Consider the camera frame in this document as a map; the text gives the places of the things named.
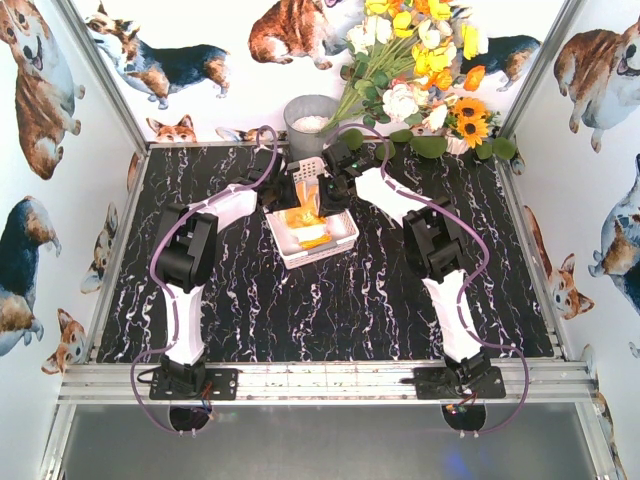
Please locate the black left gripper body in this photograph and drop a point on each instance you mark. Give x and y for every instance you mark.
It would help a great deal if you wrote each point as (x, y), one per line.
(286, 191)

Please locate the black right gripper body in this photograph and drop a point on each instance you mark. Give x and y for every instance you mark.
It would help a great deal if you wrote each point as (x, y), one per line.
(330, 192)

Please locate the orange dotted glove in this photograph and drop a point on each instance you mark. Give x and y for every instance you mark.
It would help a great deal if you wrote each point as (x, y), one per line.
(304, 222)

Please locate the white perforated storage basket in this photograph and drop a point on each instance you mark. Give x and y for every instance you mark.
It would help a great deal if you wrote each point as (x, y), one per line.
(341, 227)

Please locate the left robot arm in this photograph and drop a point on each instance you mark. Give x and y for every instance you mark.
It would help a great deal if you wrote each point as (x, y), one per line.
(184, 253)

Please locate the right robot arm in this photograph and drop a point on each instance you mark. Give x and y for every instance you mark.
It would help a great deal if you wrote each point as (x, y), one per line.
(432, 239)

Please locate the grey metal bucket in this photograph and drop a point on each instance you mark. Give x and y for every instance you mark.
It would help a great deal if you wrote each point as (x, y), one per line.
(307, 118)

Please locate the artificial flower bouquet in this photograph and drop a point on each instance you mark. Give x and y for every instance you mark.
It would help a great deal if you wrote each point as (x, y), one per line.
(417, 63)

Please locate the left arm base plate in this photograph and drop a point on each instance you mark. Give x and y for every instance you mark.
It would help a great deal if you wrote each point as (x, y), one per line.
(195, 390)

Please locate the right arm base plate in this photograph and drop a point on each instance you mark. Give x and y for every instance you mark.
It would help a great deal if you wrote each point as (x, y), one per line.
(439, 383)

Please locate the aluminium front rail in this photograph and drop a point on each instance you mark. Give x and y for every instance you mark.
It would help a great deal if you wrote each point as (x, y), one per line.
(336, 383)

